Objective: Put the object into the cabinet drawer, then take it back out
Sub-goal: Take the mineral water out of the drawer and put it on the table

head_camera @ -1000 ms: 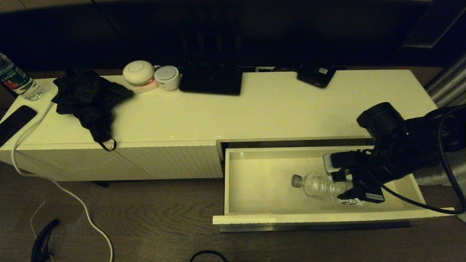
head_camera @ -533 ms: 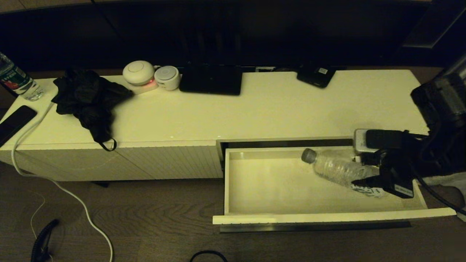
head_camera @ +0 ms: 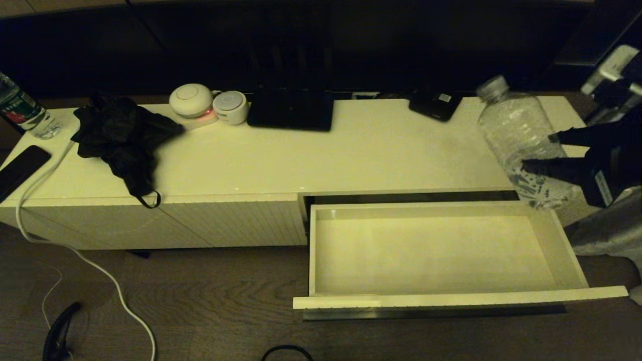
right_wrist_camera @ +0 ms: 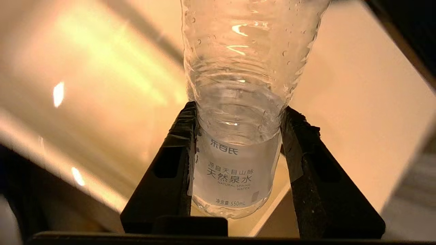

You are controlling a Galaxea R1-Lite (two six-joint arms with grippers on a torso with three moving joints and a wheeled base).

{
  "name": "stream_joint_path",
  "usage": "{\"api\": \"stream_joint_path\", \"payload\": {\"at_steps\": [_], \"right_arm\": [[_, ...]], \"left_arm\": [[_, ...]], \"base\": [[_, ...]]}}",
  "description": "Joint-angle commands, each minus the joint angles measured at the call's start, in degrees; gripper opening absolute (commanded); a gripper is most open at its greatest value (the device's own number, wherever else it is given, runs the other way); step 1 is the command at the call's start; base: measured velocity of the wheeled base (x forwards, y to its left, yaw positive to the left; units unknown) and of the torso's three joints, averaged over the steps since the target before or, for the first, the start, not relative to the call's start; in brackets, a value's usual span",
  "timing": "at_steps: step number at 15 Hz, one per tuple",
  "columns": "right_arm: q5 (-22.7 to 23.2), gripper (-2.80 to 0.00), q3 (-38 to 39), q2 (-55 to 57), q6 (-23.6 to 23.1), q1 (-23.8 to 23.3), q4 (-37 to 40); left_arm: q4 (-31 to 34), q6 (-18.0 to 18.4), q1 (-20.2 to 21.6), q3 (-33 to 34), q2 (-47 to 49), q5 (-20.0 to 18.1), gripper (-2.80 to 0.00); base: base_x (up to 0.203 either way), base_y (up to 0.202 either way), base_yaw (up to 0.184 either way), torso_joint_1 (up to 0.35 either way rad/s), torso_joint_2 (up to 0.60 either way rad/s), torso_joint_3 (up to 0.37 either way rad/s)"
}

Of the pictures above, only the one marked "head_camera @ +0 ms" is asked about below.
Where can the large black television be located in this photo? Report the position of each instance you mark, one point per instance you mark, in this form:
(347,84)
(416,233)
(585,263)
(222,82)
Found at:
(351,45)

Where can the white power socket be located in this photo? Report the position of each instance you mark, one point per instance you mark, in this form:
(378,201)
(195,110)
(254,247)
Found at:
(364,96)

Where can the black router box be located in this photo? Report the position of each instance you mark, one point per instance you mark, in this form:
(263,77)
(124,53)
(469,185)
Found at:
(291,113)

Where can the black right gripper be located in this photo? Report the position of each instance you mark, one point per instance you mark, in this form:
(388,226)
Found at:
(622,155)

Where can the clear plastic water bottle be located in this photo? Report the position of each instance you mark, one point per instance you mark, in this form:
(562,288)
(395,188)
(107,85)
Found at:
(516,120)

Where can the green labelled water bottle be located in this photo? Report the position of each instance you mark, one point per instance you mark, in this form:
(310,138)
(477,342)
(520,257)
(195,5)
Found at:
(25,113)

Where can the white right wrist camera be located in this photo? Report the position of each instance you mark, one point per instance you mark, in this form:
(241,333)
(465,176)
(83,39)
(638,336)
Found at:
(614,67)

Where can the dark angular panel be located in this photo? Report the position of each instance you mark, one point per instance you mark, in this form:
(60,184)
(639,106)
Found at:
(577,50)

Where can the small black labelled box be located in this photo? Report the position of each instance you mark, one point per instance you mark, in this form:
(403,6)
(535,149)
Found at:
(434,107)

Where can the grey curtain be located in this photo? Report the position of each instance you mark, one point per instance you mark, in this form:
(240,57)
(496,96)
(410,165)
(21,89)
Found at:
(612,230)

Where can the white low cabinet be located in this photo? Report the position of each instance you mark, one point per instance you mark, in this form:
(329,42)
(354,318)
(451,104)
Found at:
(351,160)

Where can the white dome shaped device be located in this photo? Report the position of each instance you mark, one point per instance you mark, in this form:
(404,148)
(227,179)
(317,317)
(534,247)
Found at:
(190,100)

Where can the black crumpled cloth bag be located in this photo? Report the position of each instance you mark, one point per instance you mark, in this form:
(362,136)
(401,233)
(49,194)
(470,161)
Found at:
(120,135)

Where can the white fluted drawer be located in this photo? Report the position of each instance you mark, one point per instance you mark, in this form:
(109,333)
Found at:
(426,250)

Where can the white flat charging base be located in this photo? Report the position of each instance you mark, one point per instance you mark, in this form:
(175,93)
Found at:
(200,122)

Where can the white cylindrical speaker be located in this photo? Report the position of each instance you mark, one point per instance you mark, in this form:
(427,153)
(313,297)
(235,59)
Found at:
(230,108)

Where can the small white floor object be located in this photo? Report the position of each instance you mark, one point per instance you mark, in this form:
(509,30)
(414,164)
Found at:
(637,295)

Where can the black smartphone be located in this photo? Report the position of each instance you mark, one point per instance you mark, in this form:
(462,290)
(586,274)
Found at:
(20,170)

